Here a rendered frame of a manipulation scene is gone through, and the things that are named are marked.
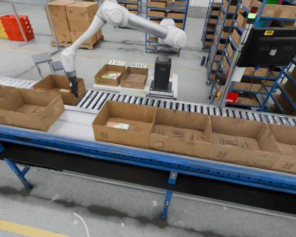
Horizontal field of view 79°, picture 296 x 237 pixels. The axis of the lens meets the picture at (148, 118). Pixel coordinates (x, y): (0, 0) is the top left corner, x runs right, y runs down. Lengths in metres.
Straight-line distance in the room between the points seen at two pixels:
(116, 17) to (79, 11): 4.18
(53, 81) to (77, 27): 3.60
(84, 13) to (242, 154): 5.07
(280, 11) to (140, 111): 1.62
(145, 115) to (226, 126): 0.61
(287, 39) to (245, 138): 0.81
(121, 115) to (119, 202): 0.96
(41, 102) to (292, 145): 2.02
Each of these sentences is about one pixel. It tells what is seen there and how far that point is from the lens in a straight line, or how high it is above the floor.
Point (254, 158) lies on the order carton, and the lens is 1.31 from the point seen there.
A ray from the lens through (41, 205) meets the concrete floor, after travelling 2.25.
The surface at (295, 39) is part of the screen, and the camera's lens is 1.87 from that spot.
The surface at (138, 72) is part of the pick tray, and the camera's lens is 2.48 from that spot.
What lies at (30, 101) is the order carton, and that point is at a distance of 1.87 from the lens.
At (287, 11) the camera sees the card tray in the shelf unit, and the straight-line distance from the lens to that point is 2.34.
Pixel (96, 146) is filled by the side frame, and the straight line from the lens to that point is 1.28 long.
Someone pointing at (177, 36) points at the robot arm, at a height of 1.40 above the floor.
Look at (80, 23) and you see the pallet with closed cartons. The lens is 5.71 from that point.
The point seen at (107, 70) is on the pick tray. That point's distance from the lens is 2.59.
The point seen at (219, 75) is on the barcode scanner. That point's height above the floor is 1.08.
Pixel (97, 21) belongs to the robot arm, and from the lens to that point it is 1.70.
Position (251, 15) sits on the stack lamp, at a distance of 1.74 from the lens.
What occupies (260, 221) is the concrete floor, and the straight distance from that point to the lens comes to 2.30.
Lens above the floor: 1.85
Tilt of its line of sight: 40 degrees down
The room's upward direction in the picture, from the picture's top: 3 degrees clockwise
